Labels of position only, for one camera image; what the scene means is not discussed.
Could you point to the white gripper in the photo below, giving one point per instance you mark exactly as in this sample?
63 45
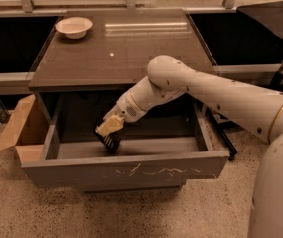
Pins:
126 107

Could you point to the black rxbar chocolate bar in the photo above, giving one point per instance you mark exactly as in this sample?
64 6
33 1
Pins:
111 141

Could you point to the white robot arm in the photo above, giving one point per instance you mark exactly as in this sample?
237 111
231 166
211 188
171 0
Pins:
256 109

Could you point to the open grey top drawer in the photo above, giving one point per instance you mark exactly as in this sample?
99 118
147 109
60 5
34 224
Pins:
164 149

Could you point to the grey cabinet with glass top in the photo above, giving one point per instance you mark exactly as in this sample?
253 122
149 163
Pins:
116 52

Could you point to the brown cardboard box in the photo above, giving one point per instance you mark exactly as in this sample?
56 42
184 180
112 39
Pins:
25 130

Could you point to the white bowl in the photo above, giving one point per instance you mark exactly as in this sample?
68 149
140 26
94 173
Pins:
74 27

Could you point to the black stand legs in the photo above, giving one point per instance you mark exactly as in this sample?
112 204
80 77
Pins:
219 129

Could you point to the dark table at right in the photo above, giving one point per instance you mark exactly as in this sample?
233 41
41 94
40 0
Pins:
270 15

